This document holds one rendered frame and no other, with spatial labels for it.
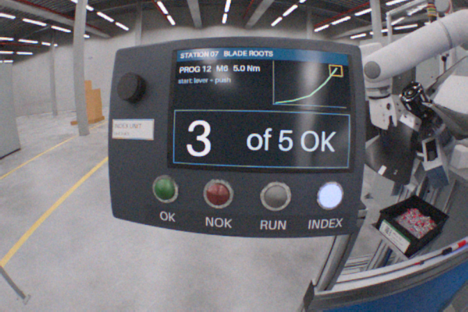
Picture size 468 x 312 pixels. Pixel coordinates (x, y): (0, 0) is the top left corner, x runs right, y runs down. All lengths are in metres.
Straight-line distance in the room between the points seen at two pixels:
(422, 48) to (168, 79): 0.62
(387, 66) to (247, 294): 1.34
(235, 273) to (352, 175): 1.36
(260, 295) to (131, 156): 1.29
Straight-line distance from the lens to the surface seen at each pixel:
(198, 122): 0.18
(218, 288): 1.44
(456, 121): 0.75
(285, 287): 1.46
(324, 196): 0.19
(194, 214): 0.20
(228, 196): 0.18
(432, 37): 0.67
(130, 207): 0.23
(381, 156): 0.81
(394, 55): 0.58
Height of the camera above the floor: 1.21
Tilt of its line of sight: 15 degrees down
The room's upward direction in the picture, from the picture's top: straight up
